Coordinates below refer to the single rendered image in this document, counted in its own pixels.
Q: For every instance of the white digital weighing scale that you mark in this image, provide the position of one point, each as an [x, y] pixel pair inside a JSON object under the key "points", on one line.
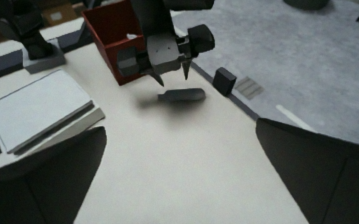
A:
{"points": [[29, 114]]}

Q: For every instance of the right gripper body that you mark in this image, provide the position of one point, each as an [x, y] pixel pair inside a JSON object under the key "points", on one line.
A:
{"points": [[130, 61]]}

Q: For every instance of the dark grey co2 cylinder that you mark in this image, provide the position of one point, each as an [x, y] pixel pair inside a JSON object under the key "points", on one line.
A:
{"points": [[131, 36]]}

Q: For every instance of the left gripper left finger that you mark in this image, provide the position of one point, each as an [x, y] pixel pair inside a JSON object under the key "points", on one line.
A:
{"points": [[50, 186]]}

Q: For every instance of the red open box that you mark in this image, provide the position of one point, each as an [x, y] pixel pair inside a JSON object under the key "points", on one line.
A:
{"points": [[111, 24]]}

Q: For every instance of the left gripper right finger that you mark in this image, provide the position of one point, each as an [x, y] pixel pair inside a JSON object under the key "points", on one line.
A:
{"points": [[320, 172]]}

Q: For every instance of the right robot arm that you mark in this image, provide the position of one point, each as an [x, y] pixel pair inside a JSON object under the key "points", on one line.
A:
{"points": [[24, 18]]}

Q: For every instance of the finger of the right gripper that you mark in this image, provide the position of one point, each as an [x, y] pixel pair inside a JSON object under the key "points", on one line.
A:
{"points": [[151, 72], [186, 64]]}

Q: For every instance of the grey gas cylinder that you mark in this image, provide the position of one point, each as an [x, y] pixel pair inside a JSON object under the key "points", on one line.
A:
{"points": [[182, 94]]}

